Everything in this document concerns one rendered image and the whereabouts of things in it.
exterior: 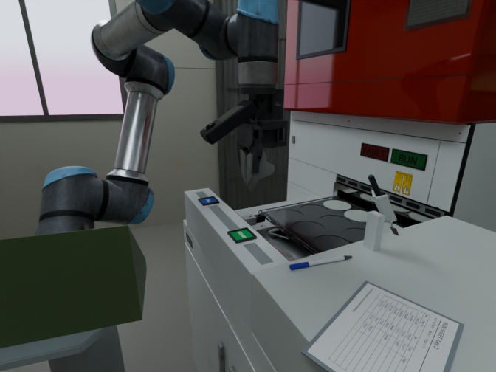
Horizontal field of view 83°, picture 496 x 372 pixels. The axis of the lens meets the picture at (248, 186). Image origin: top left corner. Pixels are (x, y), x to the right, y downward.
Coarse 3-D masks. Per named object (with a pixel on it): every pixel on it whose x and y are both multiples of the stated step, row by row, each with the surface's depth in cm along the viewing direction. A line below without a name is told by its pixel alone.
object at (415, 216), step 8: (336, 184) 117; (336, 192) 118; (352, 192) 110; (360, 192) 106; (368, 200) 103; (400, 208) 92; (408, 208) 91; (408, 216) 90; (416, 216) 87; (424, 216) 85
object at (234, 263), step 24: (192, 192) 100; (192, 216) 95; (216, 216) 80; (240, 216) 80; (216, 240) 73; (264, 240) 67; (216, 264) 76; (240, 264) 59; (264, 264) 58; (240, 288) 61
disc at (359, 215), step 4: (348, 212) 98; (352, 212) 98; (356, 212) 98; (360, 212) 98; (364, 212) 98; (348, 216) 95; (352, 216) 95; (356, 216) 95; (360, 216) 95; (364, 216) 95; (356, 220) 92; (360, 220) 92; (364, 220) 92
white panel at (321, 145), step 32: (320, 128) 123; (352, 128) 107; (384, 128) 95; (416, 128) 85; (448, 128) 77; (320, 160) 126; (352, 160) 109; (384, 160) 96; (448, 160) 78; (320, 192) 129; (416, 192) 87; (448, 192) 79
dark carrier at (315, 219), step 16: (288, 208) 102; (304, 208) 102; (320, 208) 102; (352, 208) 102; (288, 224) 89; (304, 224) 89; (320, 224) 89; (336, 224) 89; (352, 224) 89; (400, 224) 89; (304, 240) 79; (320, 240) 80; (336, 240) 80; (352, 240) 80
